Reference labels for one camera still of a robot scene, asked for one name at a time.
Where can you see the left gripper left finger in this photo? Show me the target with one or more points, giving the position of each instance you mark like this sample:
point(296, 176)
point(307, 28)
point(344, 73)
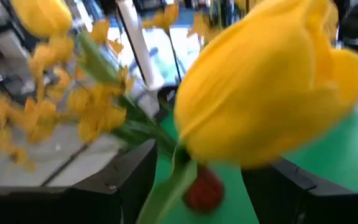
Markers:
point(73, 205)

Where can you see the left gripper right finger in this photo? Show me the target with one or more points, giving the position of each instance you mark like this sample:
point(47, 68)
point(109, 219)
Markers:
point(306, 205)

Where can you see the yellow small-blossom flower bunch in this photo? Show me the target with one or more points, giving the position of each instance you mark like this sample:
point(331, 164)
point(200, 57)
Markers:
point(98, 112)

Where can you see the yellow tulip flower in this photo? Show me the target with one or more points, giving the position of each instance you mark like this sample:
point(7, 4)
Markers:
point(42, 15)
point(259, 93)

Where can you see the red glass vase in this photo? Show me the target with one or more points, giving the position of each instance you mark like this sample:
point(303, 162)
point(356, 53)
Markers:
point(205, 191)

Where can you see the white post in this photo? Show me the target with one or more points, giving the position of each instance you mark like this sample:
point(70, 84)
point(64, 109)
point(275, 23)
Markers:
point(138, 43)

